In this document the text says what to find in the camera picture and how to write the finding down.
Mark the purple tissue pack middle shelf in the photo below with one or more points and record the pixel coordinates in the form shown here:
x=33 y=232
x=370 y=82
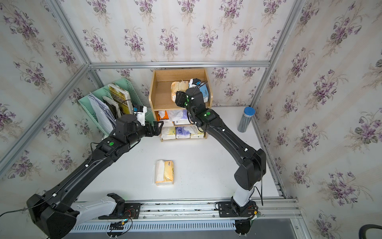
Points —
x=183 y=120

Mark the purple tissue pack shelf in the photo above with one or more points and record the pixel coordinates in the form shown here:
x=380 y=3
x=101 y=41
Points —
x=181 y=133
x=183 y=120

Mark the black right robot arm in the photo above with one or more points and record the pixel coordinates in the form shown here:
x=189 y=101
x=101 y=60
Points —
x=251 y=162

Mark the orange tissue pack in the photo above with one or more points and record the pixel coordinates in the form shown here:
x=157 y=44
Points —
x=162 y=115

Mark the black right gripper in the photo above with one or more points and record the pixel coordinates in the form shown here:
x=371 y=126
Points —
x=180 y=97

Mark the purple tissue pack bottom shelf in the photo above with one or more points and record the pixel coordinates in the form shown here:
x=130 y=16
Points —
x=181 y=133

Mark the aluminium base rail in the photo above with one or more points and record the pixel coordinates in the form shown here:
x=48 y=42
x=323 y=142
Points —
x=194 y=215

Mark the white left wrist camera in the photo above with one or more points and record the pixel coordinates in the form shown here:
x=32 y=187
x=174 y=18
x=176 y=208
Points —
x=140 y=112

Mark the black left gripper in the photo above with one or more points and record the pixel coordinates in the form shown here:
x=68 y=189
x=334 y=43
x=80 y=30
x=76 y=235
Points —
x=156 y=131

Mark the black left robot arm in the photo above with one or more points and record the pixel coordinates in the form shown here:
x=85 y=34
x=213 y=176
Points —
x=52 y=212

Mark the yellow-green floral tissue pack right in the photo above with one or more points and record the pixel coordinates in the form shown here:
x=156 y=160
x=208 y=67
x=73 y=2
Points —
x=195 y=133

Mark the clear pencil tube blue lid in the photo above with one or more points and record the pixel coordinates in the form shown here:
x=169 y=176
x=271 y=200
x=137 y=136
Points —
x=246 y=118

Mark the white papers in organizer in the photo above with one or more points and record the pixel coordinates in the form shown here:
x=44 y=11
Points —
x=103 y=114

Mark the yellow-green tissue pack left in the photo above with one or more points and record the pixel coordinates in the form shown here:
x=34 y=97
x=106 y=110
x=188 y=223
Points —
x=168 y=133

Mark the yellow tissue pack with tissue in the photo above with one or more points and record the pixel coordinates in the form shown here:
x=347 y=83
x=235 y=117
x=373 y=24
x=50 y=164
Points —
x=164 y=172

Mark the yellow book in organizer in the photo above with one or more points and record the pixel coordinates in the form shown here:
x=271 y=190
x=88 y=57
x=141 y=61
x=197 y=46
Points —
x=122 y=97

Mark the blue tissue pack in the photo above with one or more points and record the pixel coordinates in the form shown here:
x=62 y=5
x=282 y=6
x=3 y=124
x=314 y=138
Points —
x=205 y=92

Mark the mint green desk organizer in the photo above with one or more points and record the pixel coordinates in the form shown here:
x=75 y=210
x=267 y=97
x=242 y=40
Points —
x=104 y=91

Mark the wooden shelf unit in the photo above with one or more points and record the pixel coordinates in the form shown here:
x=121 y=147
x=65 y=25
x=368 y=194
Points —
x=160 y=92

